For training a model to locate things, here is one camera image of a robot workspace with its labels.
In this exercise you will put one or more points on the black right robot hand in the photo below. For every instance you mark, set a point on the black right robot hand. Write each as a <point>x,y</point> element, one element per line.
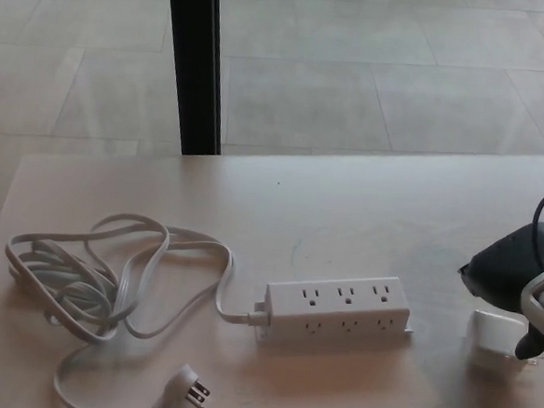
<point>505,271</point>

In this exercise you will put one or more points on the white square charger adapter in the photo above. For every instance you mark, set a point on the white square charger adapter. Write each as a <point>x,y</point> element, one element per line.
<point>491,341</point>

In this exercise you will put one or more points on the white six-outlet power strip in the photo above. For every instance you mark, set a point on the white six-outlet power strip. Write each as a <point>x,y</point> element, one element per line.
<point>330,311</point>

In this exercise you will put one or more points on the black vertical window frame post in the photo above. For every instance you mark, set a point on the black vertical window frame post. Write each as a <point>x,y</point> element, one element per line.
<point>195,68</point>

